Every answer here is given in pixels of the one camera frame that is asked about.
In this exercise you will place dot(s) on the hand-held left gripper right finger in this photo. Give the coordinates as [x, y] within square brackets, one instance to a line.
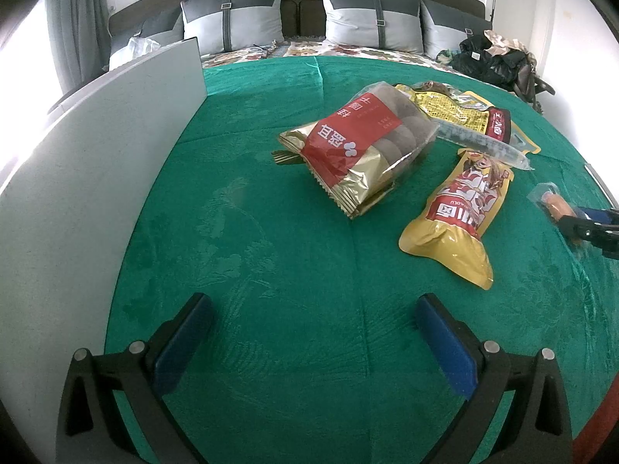
[447, 348]

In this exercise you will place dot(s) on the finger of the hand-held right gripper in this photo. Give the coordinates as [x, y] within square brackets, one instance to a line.
[591, 212]
[575, 231]

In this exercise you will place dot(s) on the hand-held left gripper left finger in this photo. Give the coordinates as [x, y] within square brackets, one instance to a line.
[183, 343]

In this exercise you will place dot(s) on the small orange sausage packet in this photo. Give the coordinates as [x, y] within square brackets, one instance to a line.
[553, 201]

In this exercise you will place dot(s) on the yellow red snack packet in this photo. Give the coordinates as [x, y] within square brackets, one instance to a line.
[454, 222]

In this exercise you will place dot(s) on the long clear stick packet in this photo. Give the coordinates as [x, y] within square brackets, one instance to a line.
[483, 144]

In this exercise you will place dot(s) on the yellow black-text snack packet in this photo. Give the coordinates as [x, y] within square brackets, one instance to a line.
[449, 106]

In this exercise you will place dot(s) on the pile of dark clothes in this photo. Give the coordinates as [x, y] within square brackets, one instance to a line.
[488, 65]

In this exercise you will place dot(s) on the beige patterned cloth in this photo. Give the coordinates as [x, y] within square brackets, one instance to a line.
[503, 41]

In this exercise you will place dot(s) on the white board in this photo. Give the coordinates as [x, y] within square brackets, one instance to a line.
[96, 154]

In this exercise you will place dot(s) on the red gold cake bag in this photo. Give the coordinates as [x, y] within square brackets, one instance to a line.
[358, 140]

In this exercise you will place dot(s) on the floral bedsheet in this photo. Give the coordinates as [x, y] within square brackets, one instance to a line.
[338, 49]

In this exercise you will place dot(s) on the clear plastic bag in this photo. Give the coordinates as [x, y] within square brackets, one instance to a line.
[142, 46]

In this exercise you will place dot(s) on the dark grey pillow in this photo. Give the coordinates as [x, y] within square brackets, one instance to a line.
[150, 26]

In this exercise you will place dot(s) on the grey curtain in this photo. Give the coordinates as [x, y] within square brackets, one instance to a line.
[77, 19]

